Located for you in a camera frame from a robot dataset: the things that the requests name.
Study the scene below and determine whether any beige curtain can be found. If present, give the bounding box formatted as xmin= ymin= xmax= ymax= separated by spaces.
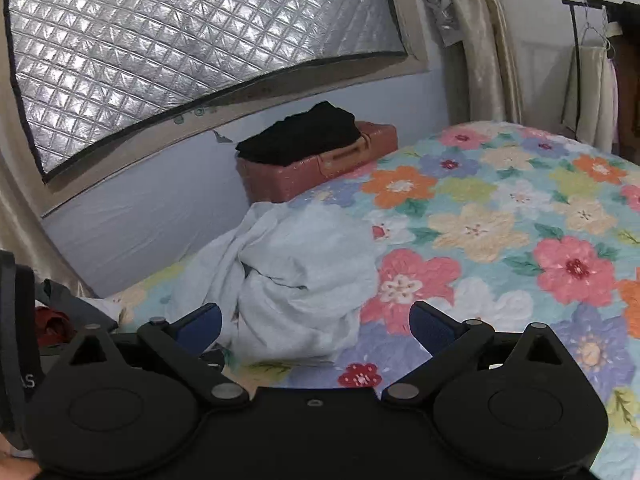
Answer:
xmin=0 ymin=150 xmax=98 ymax=301
xmin=442 ymin=0 xmax=524 ymax=124

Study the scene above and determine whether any red cloth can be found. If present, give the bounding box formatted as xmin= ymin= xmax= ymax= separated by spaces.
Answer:
xmin=34 ymin=307 xmax=77 ymax=348

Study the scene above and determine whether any silver quilted window cover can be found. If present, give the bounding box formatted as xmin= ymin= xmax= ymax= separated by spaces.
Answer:
xmin=2 ymin=0 xmax=408 ymax=184

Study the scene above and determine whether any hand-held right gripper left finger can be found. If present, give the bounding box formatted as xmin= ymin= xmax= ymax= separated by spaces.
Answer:
xmin=68 ymin=302 xmax=251 ymax=409

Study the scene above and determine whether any black clothes rack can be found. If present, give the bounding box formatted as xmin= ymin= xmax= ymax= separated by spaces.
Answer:
xmin=561 ymin=0 xmax=640 ymax=141

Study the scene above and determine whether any black folded garment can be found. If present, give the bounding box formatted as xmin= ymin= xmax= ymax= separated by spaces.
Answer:
xmin=235 ymin=101 xmax=363 ymax=166

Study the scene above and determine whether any hanging cream garment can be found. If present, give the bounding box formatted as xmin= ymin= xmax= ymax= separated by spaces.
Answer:
xmin=560 ymin=44 xmax=620 ymax=147

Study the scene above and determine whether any silver foil sheet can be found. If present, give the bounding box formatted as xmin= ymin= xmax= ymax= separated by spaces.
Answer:
xmin=409 ymin=0 xmax=463 ymax=47

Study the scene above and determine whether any grey cloth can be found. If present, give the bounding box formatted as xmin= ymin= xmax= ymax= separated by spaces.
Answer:
xmin=34 ymin=278 xmax=120 ymax=333

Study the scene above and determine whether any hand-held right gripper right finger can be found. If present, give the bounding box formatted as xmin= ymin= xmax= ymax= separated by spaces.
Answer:
xmin=382 ymin=301 xmax=569 ymax=409

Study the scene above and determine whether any floral bed quilt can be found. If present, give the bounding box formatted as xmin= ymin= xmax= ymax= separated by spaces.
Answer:
xmin=102 ymin=121 xmax=640 ymax=480

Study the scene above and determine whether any white t-shirt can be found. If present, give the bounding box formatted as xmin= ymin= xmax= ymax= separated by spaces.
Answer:
xmin=170 ymin=202 xmax=387 ymax=365

